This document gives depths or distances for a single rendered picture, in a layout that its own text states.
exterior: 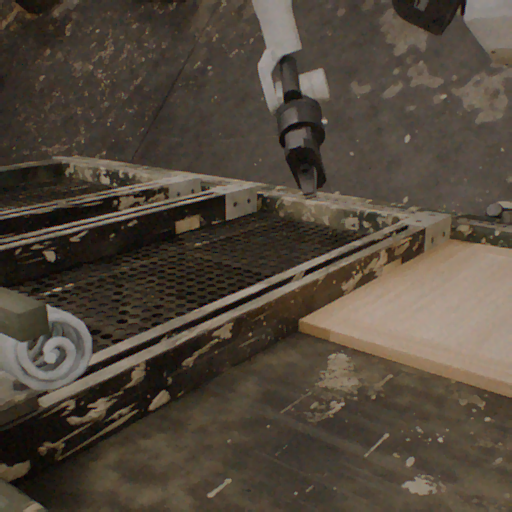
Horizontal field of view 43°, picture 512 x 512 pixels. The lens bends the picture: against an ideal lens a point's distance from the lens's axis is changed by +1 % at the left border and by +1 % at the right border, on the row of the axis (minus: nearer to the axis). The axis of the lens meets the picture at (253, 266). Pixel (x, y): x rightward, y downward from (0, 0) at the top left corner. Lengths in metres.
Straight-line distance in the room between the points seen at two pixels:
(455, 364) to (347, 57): 2.44
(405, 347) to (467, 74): 2.07
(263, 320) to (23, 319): 0.54
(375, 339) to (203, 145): 2.50
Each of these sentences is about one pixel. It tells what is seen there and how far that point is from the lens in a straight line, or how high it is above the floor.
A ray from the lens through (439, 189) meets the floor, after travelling 2.60.
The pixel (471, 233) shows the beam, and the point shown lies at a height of 0.90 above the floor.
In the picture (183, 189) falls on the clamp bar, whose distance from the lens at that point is 1.78.
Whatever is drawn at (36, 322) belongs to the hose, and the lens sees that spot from 0.41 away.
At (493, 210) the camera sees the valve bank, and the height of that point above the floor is 0.79.
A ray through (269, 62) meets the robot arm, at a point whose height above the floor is 1.34.
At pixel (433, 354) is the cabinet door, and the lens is 0.90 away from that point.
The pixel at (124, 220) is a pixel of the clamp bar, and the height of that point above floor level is 1.27.
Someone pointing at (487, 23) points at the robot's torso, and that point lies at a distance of 1.18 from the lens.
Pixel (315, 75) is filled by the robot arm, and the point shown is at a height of 1.28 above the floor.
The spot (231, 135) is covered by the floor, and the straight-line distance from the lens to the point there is 3.25.
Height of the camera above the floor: 2.15
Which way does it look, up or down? 51 degrees down
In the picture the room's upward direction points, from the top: 51 degrees counter-clockwise
